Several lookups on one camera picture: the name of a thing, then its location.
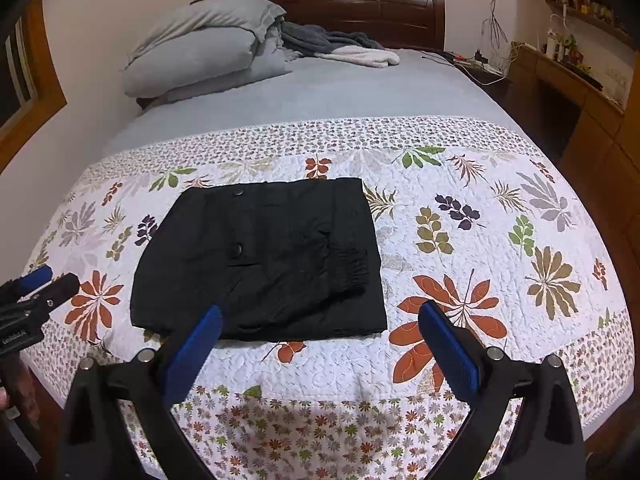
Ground dark wooden nightstand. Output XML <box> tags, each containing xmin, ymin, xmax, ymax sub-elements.
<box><xmin>420</xmin><ymin>49</ymin><xmax>512</xmax><ymax>99</ymax></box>

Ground wooden wall shelf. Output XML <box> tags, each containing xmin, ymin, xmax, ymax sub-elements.
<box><xmin>542</xmin><ymin>0</ymin><xmax>640</xmax><ymax>52</ymax></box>

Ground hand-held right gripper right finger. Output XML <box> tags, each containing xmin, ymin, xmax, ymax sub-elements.
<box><xmin>417</xmin><ymin>301</ymin><xmax>587</xmax><ymax>480</ymax></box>

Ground dark wooden headboard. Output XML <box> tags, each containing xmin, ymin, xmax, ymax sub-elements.
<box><xmin>260</xmin><ymin>0</ymin><xmax>446</xmax><ymax>52</ymax></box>

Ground hanging cables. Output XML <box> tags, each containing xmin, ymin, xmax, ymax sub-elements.
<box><xmin>479</xmin><ymin>0</ymin><xmax>512</xmax><ymax>62</ymax></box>

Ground floral quilt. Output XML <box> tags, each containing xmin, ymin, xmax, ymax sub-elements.
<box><xmin>22</xmin><ymin>116</ymin><xmax>629</xmax><ymax>480</ymax></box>

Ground white fleece cloth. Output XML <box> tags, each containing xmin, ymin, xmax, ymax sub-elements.
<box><xmin>315</xmin><ymin>45</ymin><xmax>401</xmax><ymax>69</ymax></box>

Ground wooden desk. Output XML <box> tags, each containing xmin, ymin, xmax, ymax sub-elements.
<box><xmin>507</xmin><ymin>42</ymin><xmax>627</xmax><ymax>202</ymax></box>

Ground wooden wardrobe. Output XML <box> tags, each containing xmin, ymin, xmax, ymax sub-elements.
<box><xmin>560</xmin><ymin>35</ymin><xmax>640</xmax><ymax>312</ymax></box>

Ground grey pillow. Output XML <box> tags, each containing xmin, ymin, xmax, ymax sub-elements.
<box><xmin>125</xmin><ymin>0</ymin><xmax>287</xmax><ymax>69</ymax></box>
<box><xmin>122</xmin><ymin>27</ymin><xmax>294</xmax><ymax>102</ymax></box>

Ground white power strip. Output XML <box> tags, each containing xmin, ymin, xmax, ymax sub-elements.
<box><xmin>452</xmin><ymin>54</ymin><xmax>506</xmax><ymax>77</ymax></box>

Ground black pants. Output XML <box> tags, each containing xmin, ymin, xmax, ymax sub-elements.
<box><xmin>130</xmin><ymin>177</ymin><xmax>389</xmax><ymax>344</ymax></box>

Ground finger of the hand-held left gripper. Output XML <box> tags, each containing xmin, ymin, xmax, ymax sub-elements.
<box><xmin>30</xmin><ymin>272</ymin><xmax>82</xmax><ymax>312</ymax></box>
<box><xmin>14</xmin><ymin>266</ymin><xmax>54</xmax><ymax>295</ymax></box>

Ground white clothes hanger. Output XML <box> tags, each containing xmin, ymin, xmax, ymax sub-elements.
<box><xmin>547</xmin><ymin>7</ymin><xmax>571</xmax><ymax>41</ymax></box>

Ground wooden framed window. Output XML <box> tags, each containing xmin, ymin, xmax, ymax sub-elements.
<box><xmin>0</xmin><ymin>0</ymin><xmax>69</xmax><ymax>172</ymax></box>

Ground dark grey blanket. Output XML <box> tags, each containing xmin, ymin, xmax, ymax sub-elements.
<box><xmin>280</xmin><ymin>22</ymin><xmax>386</xmax><ymax>59</ymax></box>

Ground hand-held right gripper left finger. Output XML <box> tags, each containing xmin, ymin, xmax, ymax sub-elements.
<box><xmin>57</xmin><ymin>304</ymin><xmax>224</xmax><ymax>480</ymax></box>

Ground person's left hand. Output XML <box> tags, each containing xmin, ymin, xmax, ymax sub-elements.
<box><xmin>0</xmin><ymin>360</ymin><xmax>42</xmax><ymax>432</ymax></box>

